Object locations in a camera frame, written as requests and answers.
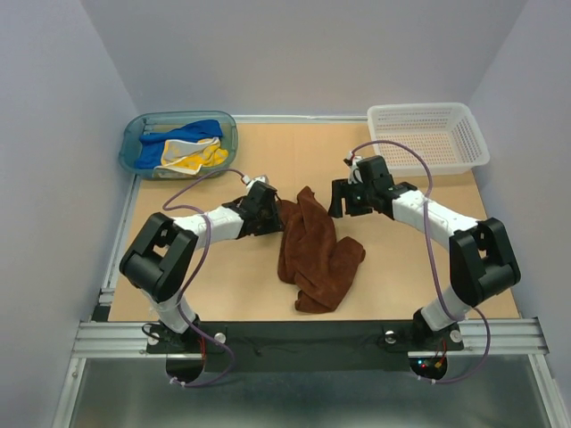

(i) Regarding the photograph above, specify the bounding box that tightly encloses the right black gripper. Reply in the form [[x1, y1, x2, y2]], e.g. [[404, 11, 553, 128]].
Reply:
[[326, 177, 374, 218]]

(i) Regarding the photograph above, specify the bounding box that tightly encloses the brown towel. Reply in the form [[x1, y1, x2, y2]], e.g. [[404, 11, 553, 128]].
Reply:
[[277, 186, 366, 314]]

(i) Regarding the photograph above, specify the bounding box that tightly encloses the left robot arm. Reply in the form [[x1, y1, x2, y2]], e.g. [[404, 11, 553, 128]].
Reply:
[[120, 179, 284, 351]]

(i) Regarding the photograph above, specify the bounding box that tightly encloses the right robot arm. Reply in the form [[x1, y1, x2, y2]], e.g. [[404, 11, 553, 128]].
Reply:
[[328, 154, 521, 348]]

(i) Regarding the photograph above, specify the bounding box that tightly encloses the yellow white towel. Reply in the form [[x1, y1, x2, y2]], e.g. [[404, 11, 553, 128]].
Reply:
[[156, 137, 228, 176]]

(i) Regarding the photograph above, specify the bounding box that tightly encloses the white plastic basket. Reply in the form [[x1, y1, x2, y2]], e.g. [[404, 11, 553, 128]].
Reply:
[[367, 103, 490, 176]]

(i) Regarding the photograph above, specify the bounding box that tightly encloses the blue towel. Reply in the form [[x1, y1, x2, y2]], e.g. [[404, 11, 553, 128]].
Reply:
[[135, 119, 228, 175]]

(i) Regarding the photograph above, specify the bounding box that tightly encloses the teal plastic bin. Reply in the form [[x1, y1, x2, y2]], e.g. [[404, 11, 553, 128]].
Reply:
[[119, 111, 238, 180]]

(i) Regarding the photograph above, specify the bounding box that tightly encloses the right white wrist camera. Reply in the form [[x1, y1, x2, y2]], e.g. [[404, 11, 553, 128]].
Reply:
[[343, 152, 363, 185]]

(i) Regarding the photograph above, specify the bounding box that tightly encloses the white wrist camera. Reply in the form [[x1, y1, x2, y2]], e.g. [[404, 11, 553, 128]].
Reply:
[[343, 152, 363, 185], [242, 175, 269, 188]]

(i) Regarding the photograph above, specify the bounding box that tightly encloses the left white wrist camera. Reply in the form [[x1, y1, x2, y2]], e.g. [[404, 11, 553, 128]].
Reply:
[[242, 175, 269, 188]]

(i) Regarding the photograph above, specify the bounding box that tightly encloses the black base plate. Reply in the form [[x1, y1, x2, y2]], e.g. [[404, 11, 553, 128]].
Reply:
[[142, 320, 464, 373]]

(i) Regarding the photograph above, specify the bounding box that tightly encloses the aluminium frame rail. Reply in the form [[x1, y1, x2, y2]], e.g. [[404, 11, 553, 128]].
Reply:
[[53, 114, 571, 428]]

